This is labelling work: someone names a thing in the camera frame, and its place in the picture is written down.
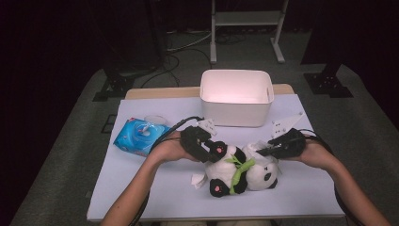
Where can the panda plush toy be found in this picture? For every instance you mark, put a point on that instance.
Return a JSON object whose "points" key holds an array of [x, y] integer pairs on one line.
{"points": [[224, 171]]}

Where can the white metal stand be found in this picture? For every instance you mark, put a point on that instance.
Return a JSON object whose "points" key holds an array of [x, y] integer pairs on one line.
{"points": [[247, 18]]}

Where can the white storage box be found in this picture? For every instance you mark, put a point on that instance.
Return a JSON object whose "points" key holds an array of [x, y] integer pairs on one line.
{"points": [[235, 106]]}

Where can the blue wet wipes pack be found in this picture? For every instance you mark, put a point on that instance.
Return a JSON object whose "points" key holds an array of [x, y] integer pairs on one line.
{"points": [[135, 141]]}

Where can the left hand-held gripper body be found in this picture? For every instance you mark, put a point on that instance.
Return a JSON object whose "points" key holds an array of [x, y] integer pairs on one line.
{"points": [[191, 139]]}

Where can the white wet wipe tuft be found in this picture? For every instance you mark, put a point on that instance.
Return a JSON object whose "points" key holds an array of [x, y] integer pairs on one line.
{"points": [[146, 128]]}

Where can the black metal stand base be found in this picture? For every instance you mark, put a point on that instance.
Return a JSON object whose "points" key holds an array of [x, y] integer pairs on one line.
{"points": [[327, 84], [114, 88]]}

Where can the person's left hand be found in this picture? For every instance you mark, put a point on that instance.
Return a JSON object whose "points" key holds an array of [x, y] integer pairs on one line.
{"points": [[169, 149]]}

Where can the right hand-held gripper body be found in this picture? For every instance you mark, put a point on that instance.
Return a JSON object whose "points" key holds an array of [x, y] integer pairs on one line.
{"points": [[291, 144]]}

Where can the person's right hand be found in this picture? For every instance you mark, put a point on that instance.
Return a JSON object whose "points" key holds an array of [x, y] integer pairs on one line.
{"points": [[320, 155]]}

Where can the white wet wipe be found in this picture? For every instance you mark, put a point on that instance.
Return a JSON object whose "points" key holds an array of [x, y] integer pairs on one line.
{"points": [[255, 149]]}

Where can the white table sheet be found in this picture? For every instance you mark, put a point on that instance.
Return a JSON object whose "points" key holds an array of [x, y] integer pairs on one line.
{"points": [[175, 201]]}

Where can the wooden table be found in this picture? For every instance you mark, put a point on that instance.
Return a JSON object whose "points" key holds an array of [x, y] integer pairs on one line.
{"points": [[163, 92]]}

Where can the black floor frame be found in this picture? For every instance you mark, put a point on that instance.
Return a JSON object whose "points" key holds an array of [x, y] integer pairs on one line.
{"points": [[109, 124]]}

